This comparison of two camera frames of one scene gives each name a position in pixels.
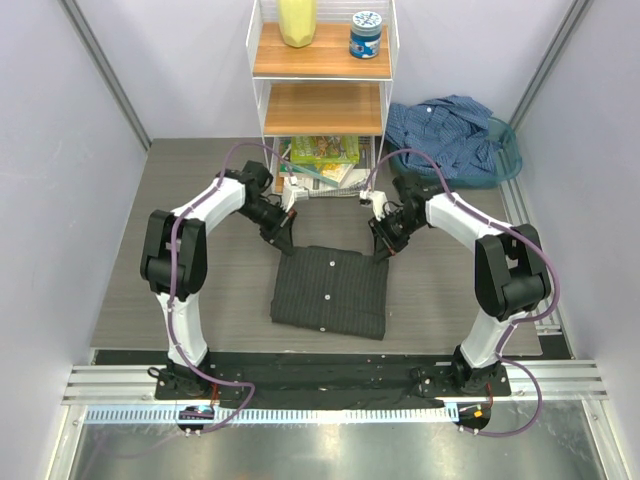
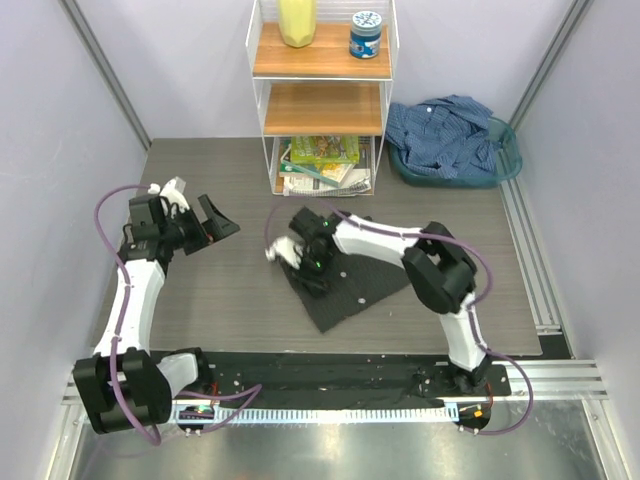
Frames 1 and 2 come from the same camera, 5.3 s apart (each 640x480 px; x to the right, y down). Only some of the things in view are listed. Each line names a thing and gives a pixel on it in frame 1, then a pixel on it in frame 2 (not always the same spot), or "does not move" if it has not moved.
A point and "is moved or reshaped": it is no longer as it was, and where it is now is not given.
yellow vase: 297,21 does not move
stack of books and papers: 324,166 does not move
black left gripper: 281,231 to 216,226
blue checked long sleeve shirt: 452,129 does not move
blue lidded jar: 365,35 does not move
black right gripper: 386,246 to 317,286
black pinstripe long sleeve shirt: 331,289 is moved or reshaped
